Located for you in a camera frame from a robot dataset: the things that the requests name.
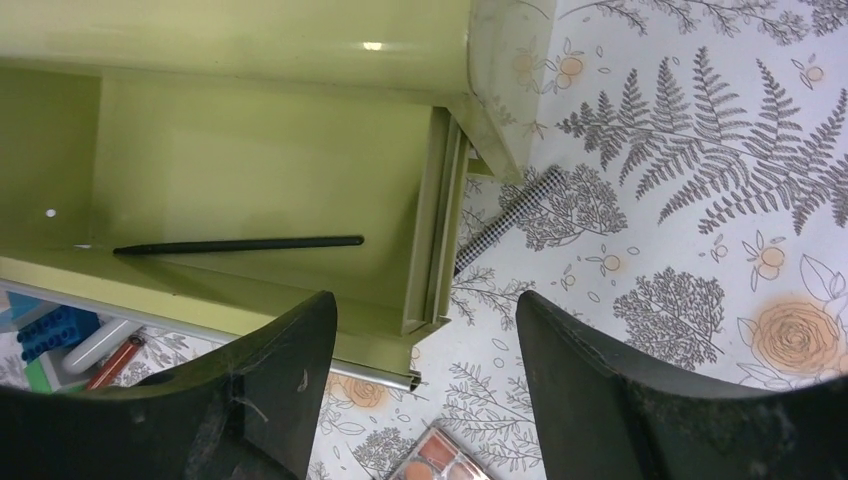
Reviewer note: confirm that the red brown eyeliner pencil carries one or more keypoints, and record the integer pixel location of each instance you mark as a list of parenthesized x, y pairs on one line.
[(116, 363)]

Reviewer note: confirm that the black makeup brush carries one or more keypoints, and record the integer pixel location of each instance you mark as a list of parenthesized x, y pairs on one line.
[(245, 245)]

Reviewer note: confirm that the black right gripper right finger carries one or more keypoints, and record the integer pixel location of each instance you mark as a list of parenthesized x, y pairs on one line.
[(605, 410)]

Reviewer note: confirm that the green drawer cabinet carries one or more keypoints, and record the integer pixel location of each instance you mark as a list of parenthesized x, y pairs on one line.
[(144, 122)]

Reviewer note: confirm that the grey makeup tube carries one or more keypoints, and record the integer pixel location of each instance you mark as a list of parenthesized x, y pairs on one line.
[(106, 338)]

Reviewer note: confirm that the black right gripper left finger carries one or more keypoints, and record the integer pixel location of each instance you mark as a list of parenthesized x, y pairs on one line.
[(247, 410)]

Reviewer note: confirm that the blue toy brick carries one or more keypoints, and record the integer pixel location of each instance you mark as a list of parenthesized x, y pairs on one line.
[(63, 327)]

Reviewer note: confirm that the green toy brick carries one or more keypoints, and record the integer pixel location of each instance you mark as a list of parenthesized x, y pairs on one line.
[(45, 374)]

